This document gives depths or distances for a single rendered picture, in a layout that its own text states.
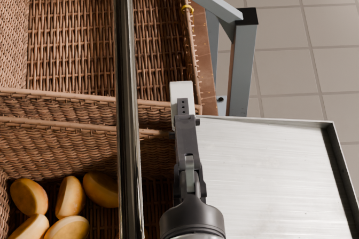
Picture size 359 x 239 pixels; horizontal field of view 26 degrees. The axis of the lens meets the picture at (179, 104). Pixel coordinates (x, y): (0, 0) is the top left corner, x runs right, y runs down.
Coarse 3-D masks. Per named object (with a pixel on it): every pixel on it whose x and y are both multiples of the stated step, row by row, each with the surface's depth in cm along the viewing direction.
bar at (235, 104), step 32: (128, 0) 116; (192, 0) 138; (128, 32) 112; (128, 64) 108; (128, 96) 104; (224, 96) 252; (128, 128) 101; (128, 160) 98; (128, 192) 95; (128, 224) 92
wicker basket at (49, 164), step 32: (0, 128) 147; (32, 128) 148; (64, 128) 148; (96, 128) 149; (0, 160) 156; (32, 160) 157; (64, 160) 157; (96, 160) 158; (160, 160) 160; (0, 192) 156; (0, 224) 153; (96, 224) 159
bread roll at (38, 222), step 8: (32, 216) 155; (40, 216) 153; (24, 224) 154; (32, 224) 151; (40, 224) 152; (48, 224) 154; (16, 232) 152; (24, 232) 150; (32, 232) 150; (40, 232) 151
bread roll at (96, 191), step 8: (88, 176) 158; (96, 176) 159; (104, 176) 160; (88, 184) 157; (96, 184) 157; (104, 184) 157; (112, 184) 159; (88, 192) 158; (96, 192) 156; (104, 192) 156; (112, 192) 156; (96, 200) 157; (104, 200) 157; (112, 200) 156
